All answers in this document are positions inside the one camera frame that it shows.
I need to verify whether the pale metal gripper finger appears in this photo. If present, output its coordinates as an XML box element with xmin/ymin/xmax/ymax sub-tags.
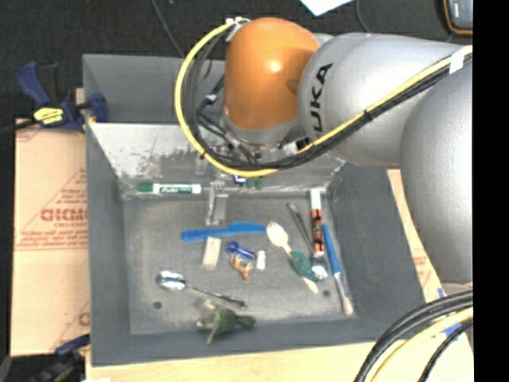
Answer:
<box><xmin>216</xmin><ymin>191</ymin><xmax>230</xmax><ymax>226</ymax></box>
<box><xmin>204</xmin><ymin>189</ymin><xmax>216</xmax><ymax>227</ymax></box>

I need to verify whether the blue plastic knife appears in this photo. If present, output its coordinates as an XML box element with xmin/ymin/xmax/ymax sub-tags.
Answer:
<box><xmin>180</xmin><ymin>221</ymin><xmax>267</xmax><ymax>244</ymax></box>

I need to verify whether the small blue plastic toy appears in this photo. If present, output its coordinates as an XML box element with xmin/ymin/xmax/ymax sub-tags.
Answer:
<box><xmin>226</xmin><ymin>240</ymin><xmax>257</xmax><ymax>260</ymax></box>

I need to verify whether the pale beige flat stick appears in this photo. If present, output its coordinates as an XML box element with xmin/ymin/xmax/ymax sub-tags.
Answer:
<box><xmin>201</xmin><ymin>236</ymin><xmax>223</xmax><ymax>271</ymax></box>

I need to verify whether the green and white marker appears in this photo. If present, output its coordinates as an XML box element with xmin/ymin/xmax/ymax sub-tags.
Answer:
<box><xmin>137</xmin><ymin>181</ymin><xmax>203</xmax><ymax>196</ymax></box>

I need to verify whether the cream plastic spork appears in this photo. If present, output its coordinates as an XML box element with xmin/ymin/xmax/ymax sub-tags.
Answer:
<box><xmin>266</xmin><ymin>220</ymin><xmax>320</xmax><ymax>294</ymax></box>

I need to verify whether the orange toy animal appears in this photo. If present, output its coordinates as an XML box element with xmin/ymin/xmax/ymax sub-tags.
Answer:
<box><xmin>229</xmin><ymin>252</ymin><xmax>255</xmax><ymax>283</ymax></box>

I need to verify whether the thin black pen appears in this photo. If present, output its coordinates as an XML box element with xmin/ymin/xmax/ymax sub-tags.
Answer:
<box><xmin>286</xmin><ymin>201</ymin><xmax>319</xmax><ymax>256</ymax></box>

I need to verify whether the shiny metal spoon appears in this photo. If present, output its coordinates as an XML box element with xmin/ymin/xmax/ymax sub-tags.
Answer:
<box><xmin>154</xmin><ymin>269</ymin><xmax>248</xmax><ymax>310</ymax></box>

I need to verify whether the orange and white marker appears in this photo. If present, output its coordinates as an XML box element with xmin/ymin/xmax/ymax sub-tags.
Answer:
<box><xmin>309</xmin><ymin>188</ymin><xmax>325</xmax><ymax>259</ymax></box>

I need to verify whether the grey metal bin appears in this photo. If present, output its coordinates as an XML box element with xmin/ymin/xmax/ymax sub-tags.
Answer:
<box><xmin>82</xmin><ymin>53</ymin><xmax>427</xmax><ymax>366</ymax></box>

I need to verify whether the dark green toy animal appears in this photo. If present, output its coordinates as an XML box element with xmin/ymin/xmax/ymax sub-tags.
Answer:
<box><xmin>196</xmin><ymin>298</ymin><xmax>257</xmax><ymax>346</ymax></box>

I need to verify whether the brown cardboard board, red print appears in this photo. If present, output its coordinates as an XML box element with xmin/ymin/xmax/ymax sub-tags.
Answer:
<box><xmin>10</xmin><ymin>88</ymin><xmax>444</xmax><ymax>357</ymax></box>

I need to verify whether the blue-handled brush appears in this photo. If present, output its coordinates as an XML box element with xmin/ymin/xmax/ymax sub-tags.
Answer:
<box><xmin>321</xmin><ymin>223</ymin><xmax>355</xmax><ymax>316</ymax></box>

